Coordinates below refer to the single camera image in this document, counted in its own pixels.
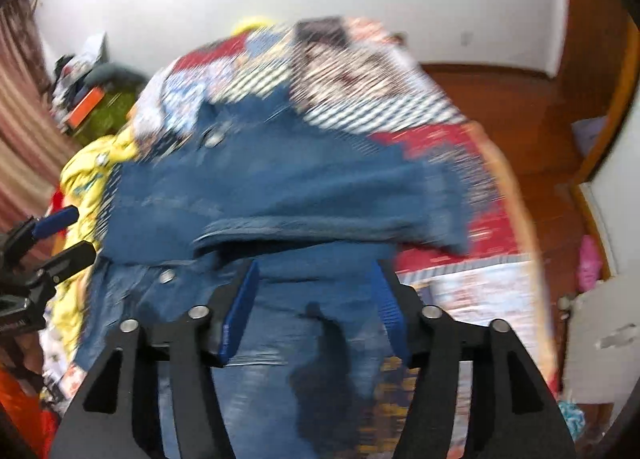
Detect pink toy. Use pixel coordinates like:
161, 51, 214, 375
577, 234, 603, 292

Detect pile of clutter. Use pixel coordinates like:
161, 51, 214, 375
50, 33, 108, 110

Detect red cloth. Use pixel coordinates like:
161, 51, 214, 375
0, 368, 62, 452

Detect yellow curved bed rail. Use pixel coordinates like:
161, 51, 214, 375
231, 15, 277, 36

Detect pink striped curtain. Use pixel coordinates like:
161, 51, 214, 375
0, 0, 83, 235

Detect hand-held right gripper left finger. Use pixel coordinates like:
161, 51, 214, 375
49, 259, 261, 459

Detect orange box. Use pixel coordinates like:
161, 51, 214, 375
65, 86, 108, 130

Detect blue denim jeans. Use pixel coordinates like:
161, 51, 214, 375
75, 88, 473, 459

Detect dark teal pillow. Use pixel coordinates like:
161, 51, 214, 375
82, 62, 148, 92

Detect patchwork printed bedspread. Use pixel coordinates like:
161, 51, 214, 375
45, 16, 561, 459

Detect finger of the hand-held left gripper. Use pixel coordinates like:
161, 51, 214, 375
27, 240, 97, 286
0, 206, 81, 254

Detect green cloth covered table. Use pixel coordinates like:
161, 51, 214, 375
75, 88, 142, 146

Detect white cabinet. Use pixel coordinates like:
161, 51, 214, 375
559, 273, 640, 406

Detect brown wooden door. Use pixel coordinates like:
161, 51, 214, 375
570, 14, 640, 285

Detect yellow cartoon blanket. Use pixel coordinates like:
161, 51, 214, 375
47, 133, 143, 340

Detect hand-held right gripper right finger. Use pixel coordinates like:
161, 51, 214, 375
369, 258, 577, 459

